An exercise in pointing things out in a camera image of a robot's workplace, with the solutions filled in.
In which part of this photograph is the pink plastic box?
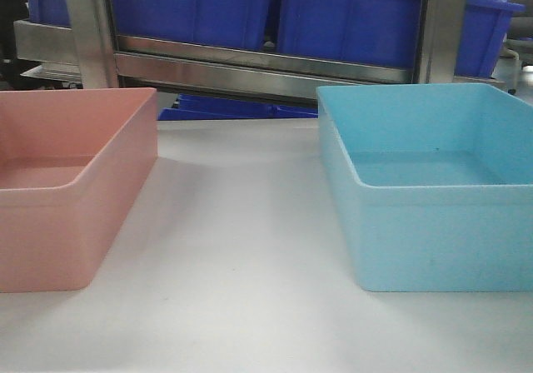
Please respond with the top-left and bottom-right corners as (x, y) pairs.
(1, 87), (157, 293)

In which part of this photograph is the blue bin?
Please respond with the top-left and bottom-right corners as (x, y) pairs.
(276, 0), (421, 69)
(455, 0), (526, 78)
(28, 0), (70, 27)
(111, 0), (272, 51)

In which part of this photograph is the blue bin upper middle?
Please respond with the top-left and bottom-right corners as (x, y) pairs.
(276, 0), (421, 69)

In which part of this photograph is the blue bin far left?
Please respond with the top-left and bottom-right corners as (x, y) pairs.
(28, 0), (70, 27)

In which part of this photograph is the stainless steel shelf rack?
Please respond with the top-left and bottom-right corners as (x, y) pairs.
(13, 0), (471, 108)

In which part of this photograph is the light blue plastic box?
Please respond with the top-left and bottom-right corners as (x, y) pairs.
(317, 84), (532, 291)

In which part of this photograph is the blue bin lower shelf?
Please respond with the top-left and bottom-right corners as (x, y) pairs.
(157, 94), (318, 121)

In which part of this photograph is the blue bin upper right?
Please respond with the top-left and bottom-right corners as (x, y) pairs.
(455, 0), (526, 78)

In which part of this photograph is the black office chair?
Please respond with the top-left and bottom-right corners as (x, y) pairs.
(1, 0), (29, 90)

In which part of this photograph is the blue bin upper left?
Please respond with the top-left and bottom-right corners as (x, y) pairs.
(111, 0), (272, 51)

